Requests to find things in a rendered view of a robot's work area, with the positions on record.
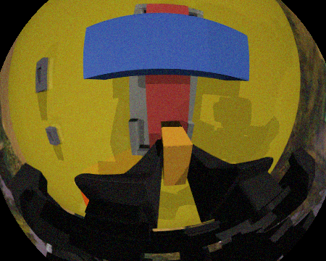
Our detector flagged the orange rectangular block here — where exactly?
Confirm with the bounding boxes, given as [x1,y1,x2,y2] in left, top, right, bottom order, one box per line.
[161,121,193,186]

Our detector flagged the blue bar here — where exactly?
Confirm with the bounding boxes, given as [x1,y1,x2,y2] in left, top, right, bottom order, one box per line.
[83,12,250,81]

